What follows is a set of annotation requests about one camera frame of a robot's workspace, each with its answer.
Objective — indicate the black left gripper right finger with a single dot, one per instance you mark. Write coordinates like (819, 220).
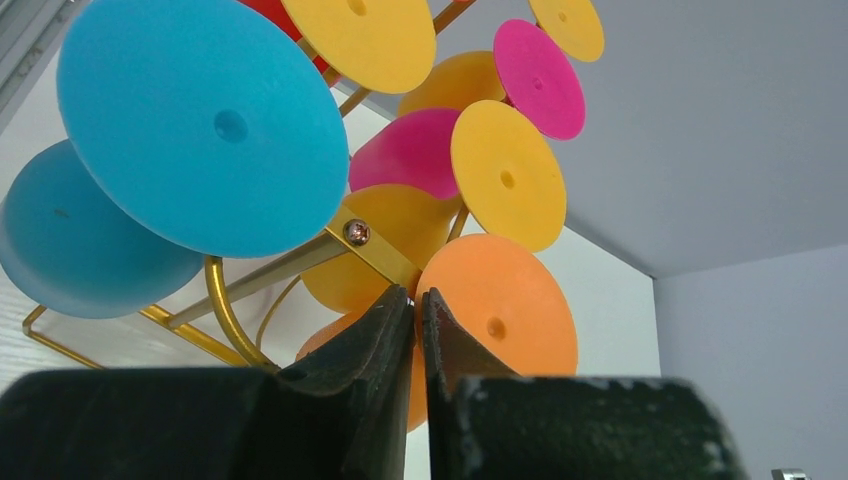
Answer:
(488, 422)

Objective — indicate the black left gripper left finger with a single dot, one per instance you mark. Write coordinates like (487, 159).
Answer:
(338, 413)

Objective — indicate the orange wine glass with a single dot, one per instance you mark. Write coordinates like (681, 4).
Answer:
(497, 290)

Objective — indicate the pink wine glass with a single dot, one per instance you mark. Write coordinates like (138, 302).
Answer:
(414, 150)

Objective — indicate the blue wine glass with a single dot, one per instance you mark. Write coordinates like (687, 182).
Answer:
(193, 129)

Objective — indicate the yellow wine glass left row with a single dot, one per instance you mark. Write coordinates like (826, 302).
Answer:
(386, 46)

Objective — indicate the red wine glass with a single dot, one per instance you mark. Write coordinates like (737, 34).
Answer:
(275, 12)

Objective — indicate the gold wire glass rack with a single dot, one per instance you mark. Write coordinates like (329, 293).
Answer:
(201, 312)

